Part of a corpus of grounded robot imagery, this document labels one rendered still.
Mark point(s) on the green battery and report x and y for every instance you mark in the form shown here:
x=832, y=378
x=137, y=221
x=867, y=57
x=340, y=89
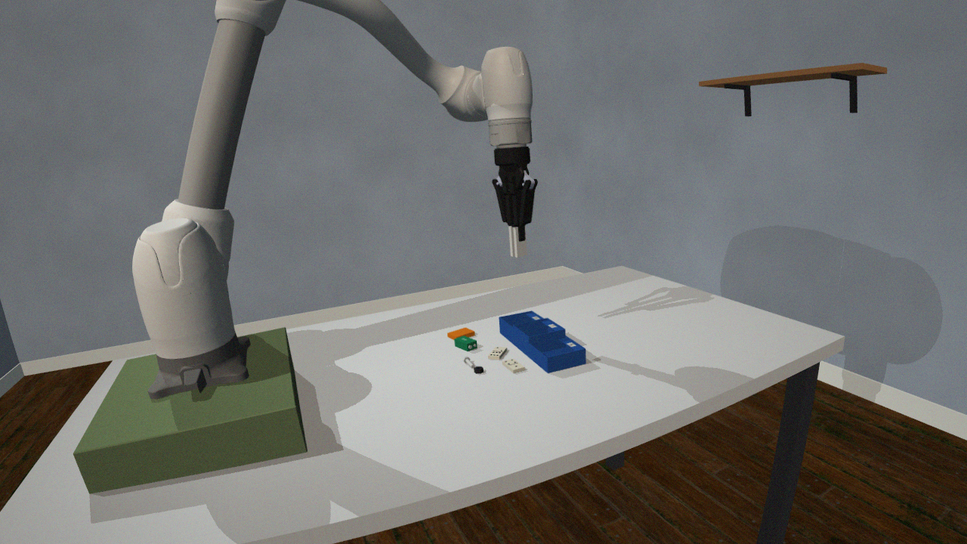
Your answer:
x=465, y=343

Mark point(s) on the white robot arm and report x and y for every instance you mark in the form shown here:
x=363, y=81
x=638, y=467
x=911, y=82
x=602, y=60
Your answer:
x=180, y=286

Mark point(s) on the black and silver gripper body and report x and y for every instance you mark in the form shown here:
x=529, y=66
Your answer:
x=513, y=161

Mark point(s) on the orange flat square pad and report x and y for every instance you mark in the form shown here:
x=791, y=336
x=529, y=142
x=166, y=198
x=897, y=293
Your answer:
x=460, y=332

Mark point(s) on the blue rack of bins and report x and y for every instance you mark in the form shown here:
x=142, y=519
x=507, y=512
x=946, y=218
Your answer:
x=542, y=348

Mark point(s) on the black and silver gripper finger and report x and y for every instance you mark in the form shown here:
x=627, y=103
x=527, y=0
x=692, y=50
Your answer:
x=522, y=210
x=505, y=205

